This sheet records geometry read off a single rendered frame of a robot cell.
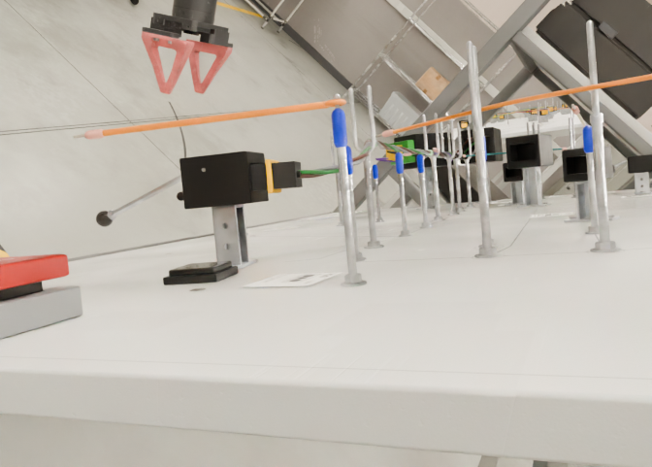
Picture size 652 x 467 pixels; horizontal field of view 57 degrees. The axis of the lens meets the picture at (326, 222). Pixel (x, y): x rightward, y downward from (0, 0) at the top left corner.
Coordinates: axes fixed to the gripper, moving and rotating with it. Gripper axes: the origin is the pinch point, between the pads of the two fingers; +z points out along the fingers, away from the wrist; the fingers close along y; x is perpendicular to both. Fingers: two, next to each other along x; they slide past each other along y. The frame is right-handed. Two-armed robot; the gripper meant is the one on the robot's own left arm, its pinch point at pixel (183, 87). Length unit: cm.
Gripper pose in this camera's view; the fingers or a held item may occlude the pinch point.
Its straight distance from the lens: 89.8
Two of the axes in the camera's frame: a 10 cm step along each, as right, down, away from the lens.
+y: 2.8, -2.1, 9.4
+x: -9.4, -2.6, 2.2
